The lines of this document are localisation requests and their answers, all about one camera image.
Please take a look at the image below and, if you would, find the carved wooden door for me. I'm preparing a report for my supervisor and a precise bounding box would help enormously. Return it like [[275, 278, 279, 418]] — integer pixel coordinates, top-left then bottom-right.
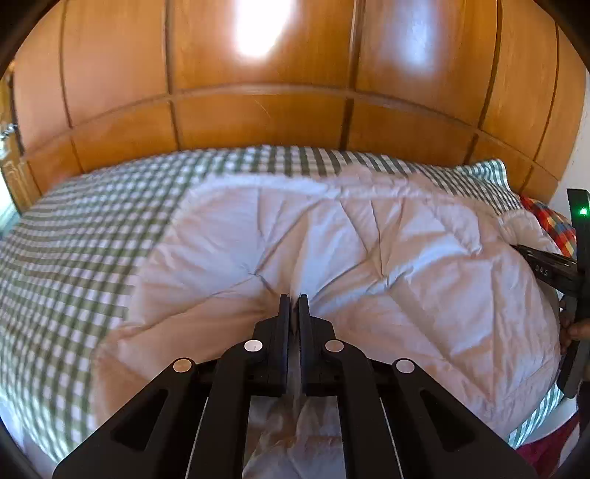
[[0, 69, 29, 223]]

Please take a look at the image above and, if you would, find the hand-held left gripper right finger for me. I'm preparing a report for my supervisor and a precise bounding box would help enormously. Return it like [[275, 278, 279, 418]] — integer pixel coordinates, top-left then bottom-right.
[[297, 294, 538, 479]]

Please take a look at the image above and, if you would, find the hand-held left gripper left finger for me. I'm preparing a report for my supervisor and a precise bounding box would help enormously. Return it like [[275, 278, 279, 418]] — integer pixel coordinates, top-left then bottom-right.
[[52, 294, 292, 479]]

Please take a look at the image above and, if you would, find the white quilted duvet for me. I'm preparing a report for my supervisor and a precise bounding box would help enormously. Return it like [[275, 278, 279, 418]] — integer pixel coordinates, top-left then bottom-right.
[[92, 163, 567, 479]]

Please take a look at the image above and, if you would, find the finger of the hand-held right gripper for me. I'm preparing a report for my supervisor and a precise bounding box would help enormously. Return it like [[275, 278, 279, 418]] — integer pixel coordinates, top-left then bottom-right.
[[514, 244, 580, 294]]

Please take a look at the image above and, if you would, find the red cloth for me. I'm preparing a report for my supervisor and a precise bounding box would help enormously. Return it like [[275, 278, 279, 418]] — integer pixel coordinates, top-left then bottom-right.
[[515, 409, 585, 479]]

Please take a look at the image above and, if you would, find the person's right hand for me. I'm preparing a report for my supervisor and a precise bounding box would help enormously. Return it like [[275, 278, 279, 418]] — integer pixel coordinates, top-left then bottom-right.
[[558, 297, 590, 356]]

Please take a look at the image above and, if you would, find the green checked bed sheet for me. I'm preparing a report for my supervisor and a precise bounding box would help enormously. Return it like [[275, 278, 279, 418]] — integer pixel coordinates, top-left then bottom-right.
[[0, 145, 569, 457]]

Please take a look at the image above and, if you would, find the multicolour checked pillow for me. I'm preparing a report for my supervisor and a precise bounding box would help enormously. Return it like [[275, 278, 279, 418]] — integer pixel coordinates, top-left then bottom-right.
[[520, 193, 578, 264]]

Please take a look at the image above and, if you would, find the wooden panelled wardrobe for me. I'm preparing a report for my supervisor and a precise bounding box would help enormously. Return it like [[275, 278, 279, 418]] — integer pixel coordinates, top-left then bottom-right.
[[0, 0, 590, 210]]

